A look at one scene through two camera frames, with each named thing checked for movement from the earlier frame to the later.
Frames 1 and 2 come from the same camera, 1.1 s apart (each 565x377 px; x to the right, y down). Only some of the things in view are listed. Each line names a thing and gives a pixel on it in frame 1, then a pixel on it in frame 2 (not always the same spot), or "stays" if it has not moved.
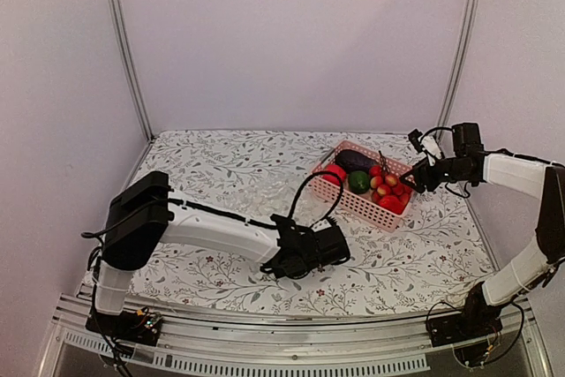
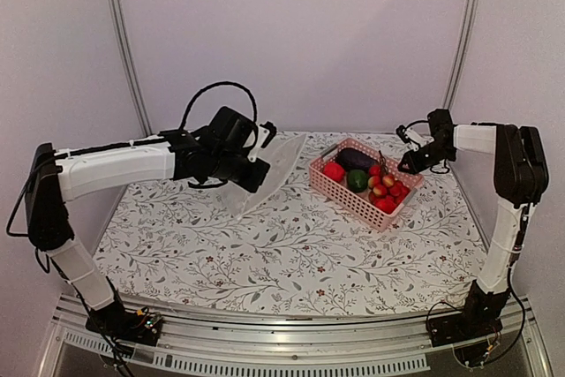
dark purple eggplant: (354, 161) stays
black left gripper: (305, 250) to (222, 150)
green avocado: (358, 182) stays
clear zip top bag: (259, 196) to (281, 156)
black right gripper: (417, 170) to (416, 166)
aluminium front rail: (303, 345) stays
